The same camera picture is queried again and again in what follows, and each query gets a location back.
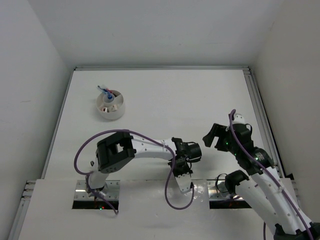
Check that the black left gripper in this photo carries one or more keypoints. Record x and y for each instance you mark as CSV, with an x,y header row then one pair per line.
x,y
187,170

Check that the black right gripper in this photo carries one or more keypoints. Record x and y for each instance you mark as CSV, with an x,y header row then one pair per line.
x,y
216,129

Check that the clear blue gel pen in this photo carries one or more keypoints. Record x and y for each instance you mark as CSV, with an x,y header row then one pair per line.
x,y
109,97

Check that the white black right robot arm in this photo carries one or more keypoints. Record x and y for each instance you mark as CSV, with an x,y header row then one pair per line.
x,y
259,184

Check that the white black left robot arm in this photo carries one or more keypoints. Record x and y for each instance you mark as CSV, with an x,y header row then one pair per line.
x,y
118,149

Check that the white round desk organizer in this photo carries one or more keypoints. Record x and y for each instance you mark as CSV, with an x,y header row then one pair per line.
x,y
118,100

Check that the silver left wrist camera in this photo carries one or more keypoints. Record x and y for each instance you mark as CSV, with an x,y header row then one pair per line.
x,y
184,182

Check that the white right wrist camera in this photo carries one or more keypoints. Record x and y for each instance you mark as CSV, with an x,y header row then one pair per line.
x,y
238,119

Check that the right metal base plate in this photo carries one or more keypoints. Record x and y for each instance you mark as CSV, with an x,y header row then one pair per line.
x,y
217,191

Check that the metal base plate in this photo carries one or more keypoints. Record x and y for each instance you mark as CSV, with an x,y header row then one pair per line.
x,y
110,191
217,191

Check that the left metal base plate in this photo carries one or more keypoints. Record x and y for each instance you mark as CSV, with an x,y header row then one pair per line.
x,y
110,191

